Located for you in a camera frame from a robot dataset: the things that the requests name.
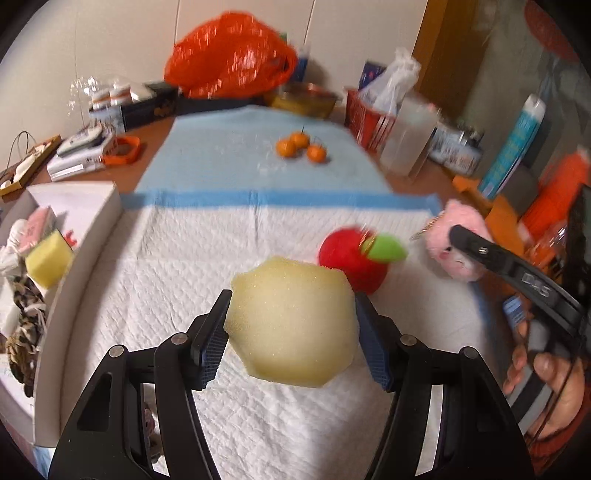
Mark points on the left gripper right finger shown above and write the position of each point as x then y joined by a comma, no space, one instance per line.
478,437

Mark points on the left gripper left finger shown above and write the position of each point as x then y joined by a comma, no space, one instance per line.
105,436

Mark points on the leopard print scrunchie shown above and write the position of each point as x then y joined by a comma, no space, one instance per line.
23,344

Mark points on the pale yellow foam sponge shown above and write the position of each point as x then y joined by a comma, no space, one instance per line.
293,322

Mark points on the red plush apple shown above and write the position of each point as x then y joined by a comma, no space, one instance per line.
364,255

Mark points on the yellow green sponge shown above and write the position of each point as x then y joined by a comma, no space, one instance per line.
47,263

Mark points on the pink tissue packet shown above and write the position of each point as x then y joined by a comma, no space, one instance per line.
38,225

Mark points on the person right hand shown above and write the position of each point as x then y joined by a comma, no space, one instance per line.
566,380

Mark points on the teal tall spray can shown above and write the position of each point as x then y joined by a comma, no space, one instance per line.
514,149

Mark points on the decorated round tin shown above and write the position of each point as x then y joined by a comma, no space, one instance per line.
454,149

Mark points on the white quilted blue-edged pad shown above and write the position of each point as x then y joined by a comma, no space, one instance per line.
293,397

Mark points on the clear plastic cup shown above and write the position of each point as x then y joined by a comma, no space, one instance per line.
410,135

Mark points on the red plastic basket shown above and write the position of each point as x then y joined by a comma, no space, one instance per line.
369,127

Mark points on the white plastic bag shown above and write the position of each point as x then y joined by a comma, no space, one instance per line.
386,93

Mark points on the wooden tray with items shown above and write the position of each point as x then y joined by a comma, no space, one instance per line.
20,175

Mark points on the small orange tangerine right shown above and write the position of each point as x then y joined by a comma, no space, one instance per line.
317,153

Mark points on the small orange tangerine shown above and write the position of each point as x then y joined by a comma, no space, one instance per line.
286,148
300,139
317,153

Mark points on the white stacked boxes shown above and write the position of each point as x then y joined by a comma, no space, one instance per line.
82,152

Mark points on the small orange tangerine top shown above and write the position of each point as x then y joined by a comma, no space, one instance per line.
300,139

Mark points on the light blue mat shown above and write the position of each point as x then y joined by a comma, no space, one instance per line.
236,150

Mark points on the small orange tangerine left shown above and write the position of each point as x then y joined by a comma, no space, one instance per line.
286,148

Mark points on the metal bowl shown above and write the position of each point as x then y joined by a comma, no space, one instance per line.
302,98

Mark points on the orange plastic bag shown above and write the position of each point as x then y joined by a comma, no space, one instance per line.
233,56

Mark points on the orange tool handle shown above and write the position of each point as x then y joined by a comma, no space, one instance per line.
126,151

